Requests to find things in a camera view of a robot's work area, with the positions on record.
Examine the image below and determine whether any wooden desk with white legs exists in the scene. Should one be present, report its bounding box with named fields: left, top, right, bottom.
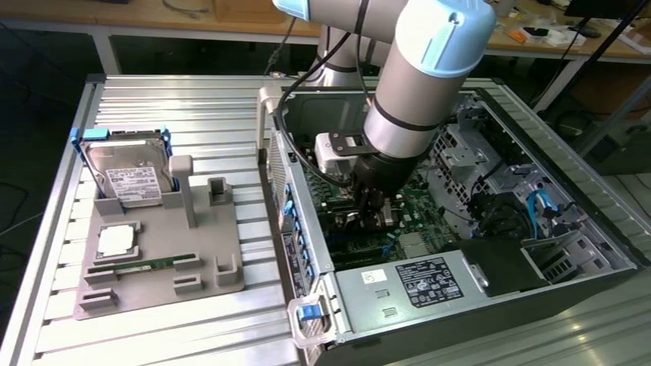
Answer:
left=482, top=0, right=651, bottom=112
left=0, top=0, right=327, bottom=75

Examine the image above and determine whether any black open PC case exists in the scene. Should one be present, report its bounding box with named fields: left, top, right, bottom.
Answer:
left=257, top=85, right=651, bottom=366

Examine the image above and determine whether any hard disk in blue caddy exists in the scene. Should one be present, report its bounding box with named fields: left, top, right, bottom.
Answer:
left=71, top=127, right=173, bottom=209

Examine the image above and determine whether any black stand pole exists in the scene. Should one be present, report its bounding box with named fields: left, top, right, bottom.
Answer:
left=589, top=0, right=645, bottom=63

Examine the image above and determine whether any green motherboard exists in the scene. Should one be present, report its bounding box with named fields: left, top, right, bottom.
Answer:
left=302, top=152, right=459, bottom=268

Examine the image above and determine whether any white foam block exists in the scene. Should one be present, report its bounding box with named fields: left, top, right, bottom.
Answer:
left=523, top=24, right=585, bottom=49

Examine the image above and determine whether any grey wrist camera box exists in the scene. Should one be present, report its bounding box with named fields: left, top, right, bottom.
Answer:
left=314, top=131, right=382, bottom=181

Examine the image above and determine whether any dark grey cabinet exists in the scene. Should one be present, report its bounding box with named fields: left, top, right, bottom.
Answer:
left=585, top=121, right=651, bottom=177

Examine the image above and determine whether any black monitor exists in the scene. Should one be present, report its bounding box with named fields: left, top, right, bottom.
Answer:
left=563, top=0, right=651, bottom=39

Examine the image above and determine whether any silver CPU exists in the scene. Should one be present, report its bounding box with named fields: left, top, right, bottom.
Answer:
left=97, top=226, right=141, bottom=257

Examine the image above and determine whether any black graphics card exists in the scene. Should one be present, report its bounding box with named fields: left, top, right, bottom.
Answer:
left=325, top=197, right=405, bottom=235

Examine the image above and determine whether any small metal disk bay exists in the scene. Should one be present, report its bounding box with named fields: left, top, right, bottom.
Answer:
left=522, top=229, right=595, bottom=285

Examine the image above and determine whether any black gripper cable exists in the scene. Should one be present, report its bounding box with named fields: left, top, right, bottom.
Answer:
left=277, top=32, right=375, bottom=188

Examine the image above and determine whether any grey power supply unit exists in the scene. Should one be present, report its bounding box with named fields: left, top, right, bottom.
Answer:
left=323, top=253, right=491, bottom=333

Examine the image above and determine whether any large metal disk bay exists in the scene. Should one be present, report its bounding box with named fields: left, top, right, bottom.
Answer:
left=430, top=121, right=517, bottom=215

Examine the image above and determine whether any blue wire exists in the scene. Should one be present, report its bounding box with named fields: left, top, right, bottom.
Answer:
left=527, top=188, right=562, bottom=239

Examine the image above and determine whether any thin grey cable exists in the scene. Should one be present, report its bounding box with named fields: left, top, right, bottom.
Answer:
left=161, top=0, right=213, bottom=18

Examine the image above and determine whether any green RAM stick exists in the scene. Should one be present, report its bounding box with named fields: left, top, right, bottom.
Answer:
left=105, top=255, right=185, bottom=274

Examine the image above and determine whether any black hanging cable with plug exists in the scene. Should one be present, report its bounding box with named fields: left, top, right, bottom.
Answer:
left=263, top=17, right=299, bottom=78

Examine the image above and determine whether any grey parts rack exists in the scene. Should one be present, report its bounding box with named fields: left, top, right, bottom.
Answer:
left=73, top=154, right=249, bottom=322

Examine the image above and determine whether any silver chipset heat sink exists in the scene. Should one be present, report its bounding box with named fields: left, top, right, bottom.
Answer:
left=399, top=234, right=442, bottom=258

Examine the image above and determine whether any grey metal stand leg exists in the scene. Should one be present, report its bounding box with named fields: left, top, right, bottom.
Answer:
left=574, top=74, right=651, bottom=154

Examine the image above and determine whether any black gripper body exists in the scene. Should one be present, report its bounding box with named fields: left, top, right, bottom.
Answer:
left=353, top=152, right=425, bottom=201

